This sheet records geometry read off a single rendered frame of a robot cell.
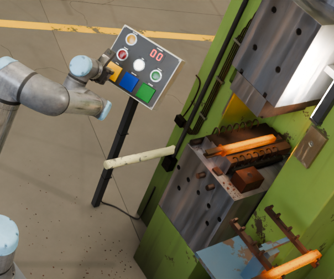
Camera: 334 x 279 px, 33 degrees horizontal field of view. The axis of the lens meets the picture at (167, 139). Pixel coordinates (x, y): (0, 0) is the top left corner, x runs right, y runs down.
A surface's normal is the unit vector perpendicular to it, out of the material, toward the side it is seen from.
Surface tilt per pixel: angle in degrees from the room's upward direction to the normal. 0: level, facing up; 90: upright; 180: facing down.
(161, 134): 0
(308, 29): 90
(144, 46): 60
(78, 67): 54
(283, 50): 90
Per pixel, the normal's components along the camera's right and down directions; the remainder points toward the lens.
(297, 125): -0.78, 0.17
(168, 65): -0.25, 0.01
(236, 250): 0.32, -0.72
